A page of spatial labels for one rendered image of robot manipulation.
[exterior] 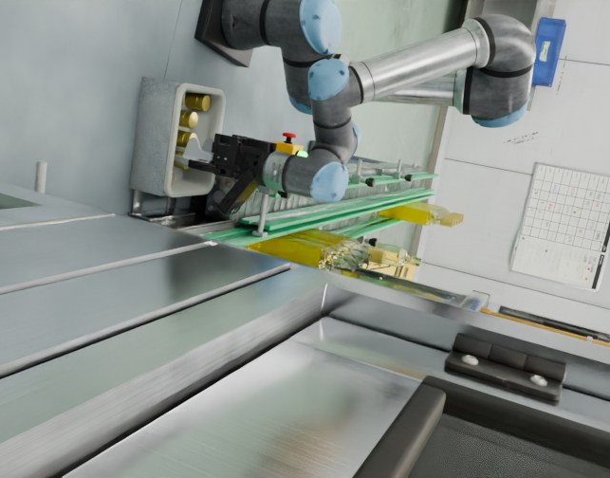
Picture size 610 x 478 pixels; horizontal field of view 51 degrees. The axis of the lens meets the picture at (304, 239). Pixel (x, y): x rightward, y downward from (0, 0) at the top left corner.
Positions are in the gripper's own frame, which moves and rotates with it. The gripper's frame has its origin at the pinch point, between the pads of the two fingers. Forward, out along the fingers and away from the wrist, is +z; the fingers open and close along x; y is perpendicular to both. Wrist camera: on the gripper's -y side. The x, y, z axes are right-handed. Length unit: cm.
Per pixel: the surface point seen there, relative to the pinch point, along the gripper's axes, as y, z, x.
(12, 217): 5, -42, 83
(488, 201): -51, 9, -608
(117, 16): 25.0, 5.4, 18.7
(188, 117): 9.1, -0.6, 1.5
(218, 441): 3, -66, 95
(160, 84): 14.5, 1.0, 9.7
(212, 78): 17.9, 5.5, -15.6
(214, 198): -7.9, -3.6, -8.6
